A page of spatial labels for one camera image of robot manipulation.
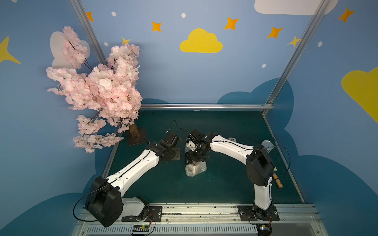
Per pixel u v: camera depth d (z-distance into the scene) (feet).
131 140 3.31
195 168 2.71
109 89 1.64
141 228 2.39
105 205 1.31
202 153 2.44
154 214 2.41
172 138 2.09
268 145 3.15
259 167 1.61
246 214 2.44
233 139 3.31
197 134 2.35
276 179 2.77
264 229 2.40
